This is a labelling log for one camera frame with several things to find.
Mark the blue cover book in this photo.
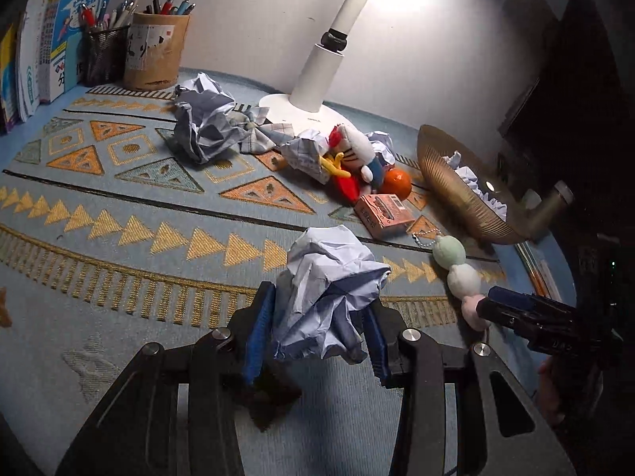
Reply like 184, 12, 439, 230
37, 0, 122, 105

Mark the large paper ball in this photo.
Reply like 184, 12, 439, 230
173, 72, 251, 165

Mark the white desk lamp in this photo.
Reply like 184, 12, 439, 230
258, 0, 393, 134

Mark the bamboo pen holder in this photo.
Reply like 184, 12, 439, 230
123, 11, 192, 91

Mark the bunch of red white pens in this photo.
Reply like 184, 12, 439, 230
78, 0, 144, 33

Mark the golden ribbed bowl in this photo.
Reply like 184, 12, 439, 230
417, 124, 534, 245

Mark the grid paper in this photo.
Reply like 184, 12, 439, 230
238, 106, 296, 154
280, 129, 331, 184

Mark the yellow and blue book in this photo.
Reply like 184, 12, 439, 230
0, 22, 23, 132

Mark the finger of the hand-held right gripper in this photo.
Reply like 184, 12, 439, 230
476, 297, 549, 345
487, 285, 579, 321

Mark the row of lying pens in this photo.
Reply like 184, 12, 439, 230
516, 240, 559, 298

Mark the pink cardboard box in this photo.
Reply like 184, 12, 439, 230
353, 192, 416, 240

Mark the orange tangerine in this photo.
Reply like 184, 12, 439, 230
381, 169, 414, 199

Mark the person's right hand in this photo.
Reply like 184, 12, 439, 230
538, 357, 569, 424

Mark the bunch of dark pens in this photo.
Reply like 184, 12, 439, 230
144, 0, 196, 15

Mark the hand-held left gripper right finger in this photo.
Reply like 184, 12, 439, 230
362, 300, 579, 476

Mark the black mesh pen holder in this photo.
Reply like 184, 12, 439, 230
80, 25, 132, 87

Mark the small three-ball dango plush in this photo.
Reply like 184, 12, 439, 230
409, 230, 492, 332

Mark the grey thermos bottle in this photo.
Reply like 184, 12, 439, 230
526, 181, 575, 239

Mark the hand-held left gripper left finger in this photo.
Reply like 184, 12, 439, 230
54, 282, 279, 476

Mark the dark monitor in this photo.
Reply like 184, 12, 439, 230
498, 77, 541, 147

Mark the blue patterned woven mat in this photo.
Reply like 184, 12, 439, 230
0, 67, 579, 476

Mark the white cat plush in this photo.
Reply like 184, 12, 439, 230
327, 123, 388, 194

